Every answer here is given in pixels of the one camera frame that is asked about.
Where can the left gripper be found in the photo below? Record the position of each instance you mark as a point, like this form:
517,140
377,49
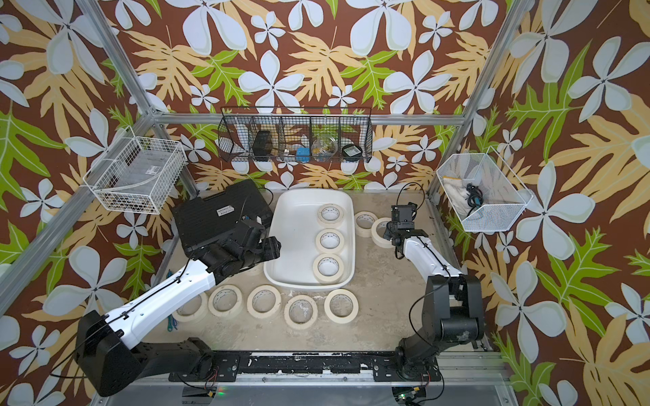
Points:
272,248

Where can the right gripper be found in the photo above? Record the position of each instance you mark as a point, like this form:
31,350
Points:
388,233

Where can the masking tape roll eight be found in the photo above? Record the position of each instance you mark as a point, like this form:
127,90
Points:
364,220

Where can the masking tape roll four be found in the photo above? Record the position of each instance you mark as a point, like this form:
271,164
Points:
226,302

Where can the masking tape roll seven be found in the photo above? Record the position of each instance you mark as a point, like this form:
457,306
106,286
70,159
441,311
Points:
264,302

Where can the masking tape roll three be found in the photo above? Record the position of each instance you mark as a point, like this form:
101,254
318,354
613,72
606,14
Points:
193,310

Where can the white plastic storage box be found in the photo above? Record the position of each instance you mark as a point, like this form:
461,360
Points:
295,226

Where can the masking tape roll nine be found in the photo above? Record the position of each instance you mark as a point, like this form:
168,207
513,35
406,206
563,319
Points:
301,312

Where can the masking tape roll twelve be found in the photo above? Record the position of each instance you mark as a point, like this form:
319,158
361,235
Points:
341,306

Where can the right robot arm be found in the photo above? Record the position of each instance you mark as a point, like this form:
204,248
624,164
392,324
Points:
452,312

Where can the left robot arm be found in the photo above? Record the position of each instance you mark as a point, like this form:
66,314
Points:
111,349

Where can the masking tape roll five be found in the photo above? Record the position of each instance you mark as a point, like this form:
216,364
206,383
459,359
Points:
378,230

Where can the masking tape roll ten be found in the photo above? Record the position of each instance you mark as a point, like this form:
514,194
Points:
330,241

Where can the masking tape roll six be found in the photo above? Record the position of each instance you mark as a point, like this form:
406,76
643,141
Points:
330,215

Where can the masking tape roll eleven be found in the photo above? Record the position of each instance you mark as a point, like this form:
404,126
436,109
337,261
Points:
328,268

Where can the black box in basket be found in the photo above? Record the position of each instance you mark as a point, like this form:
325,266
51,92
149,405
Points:
262,145

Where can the blue box in basket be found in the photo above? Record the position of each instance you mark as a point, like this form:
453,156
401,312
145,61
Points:
303,155

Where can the black plastic tool case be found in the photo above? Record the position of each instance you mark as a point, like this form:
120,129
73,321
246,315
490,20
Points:
203,221

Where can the white mesh basket right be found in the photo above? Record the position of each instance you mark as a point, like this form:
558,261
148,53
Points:
484,191

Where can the white wire basket left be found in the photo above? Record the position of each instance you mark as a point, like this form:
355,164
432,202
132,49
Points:
139,176

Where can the black wire basket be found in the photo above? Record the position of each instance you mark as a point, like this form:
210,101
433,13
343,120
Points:
332,134

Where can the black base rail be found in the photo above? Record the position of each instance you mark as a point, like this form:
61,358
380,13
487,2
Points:
382,366

